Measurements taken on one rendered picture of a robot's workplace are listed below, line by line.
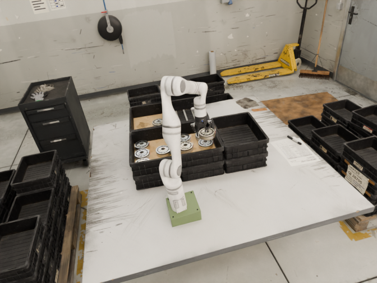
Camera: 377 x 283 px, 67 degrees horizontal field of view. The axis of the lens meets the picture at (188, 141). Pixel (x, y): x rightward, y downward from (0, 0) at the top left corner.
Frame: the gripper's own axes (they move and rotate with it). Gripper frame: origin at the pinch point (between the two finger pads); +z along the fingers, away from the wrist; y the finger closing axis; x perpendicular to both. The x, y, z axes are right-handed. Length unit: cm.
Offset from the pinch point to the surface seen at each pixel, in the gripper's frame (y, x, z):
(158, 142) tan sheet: -28.0, 25.4, 17.0
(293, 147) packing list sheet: 68, 5, 30
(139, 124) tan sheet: -40, 58, 17
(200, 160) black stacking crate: -4.3, -7.8, 14.8
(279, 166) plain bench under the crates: 50, -11, 30
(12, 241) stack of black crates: -135, -7, 51
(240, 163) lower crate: 22.5, -8.5, 23.2
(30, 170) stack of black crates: -143, 71, 51
